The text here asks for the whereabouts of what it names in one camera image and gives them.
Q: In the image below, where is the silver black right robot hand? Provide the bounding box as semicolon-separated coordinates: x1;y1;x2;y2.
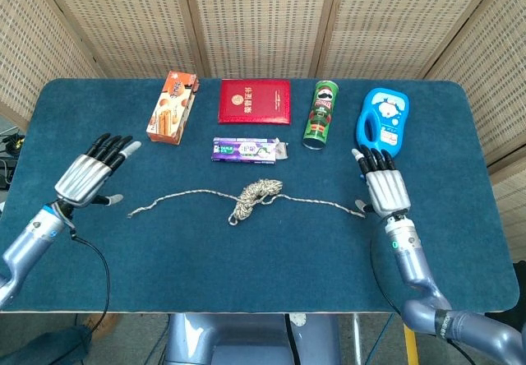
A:
351;146;413;220

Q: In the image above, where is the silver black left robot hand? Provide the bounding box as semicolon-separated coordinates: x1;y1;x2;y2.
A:
54;132;142;209

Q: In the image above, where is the beige braided rope bundle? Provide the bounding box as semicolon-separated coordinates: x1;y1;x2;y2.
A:
127;178;367;227

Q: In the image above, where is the blue pump detergent bottle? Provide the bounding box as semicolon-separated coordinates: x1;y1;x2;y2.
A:
355;87;410;160

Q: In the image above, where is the green Pringles can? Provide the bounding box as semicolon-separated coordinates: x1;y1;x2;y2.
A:
302;79;340;152

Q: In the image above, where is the orange biscuit box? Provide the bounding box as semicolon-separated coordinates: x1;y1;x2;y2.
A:
145;71;201;146

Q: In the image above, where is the purple toothpaste box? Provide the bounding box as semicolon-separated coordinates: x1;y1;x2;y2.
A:
210;136;289;164

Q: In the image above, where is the blue carpet table mat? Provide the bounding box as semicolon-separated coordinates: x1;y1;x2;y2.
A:
0;77;519;314

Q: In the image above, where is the metal table leg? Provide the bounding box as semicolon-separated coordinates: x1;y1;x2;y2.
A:
351;313;363;365

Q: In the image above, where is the red certificate book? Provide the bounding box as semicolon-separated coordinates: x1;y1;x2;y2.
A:
217;78;293;126

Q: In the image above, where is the blue-grey robot torso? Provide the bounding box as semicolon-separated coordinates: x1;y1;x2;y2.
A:
164;313;342;365

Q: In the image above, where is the woven bamboo folding screen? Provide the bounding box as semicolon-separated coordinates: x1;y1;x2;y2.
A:
0;0;526;259

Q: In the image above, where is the black cable pile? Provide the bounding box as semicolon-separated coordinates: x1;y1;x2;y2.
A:
0;132;26;192

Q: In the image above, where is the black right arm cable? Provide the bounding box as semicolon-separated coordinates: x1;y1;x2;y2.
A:
368;237;478;365

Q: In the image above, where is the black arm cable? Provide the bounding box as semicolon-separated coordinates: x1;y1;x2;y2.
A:
68;228;112;335
368;237;478;365

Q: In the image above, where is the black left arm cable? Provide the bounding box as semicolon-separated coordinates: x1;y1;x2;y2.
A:
68;228;112;335

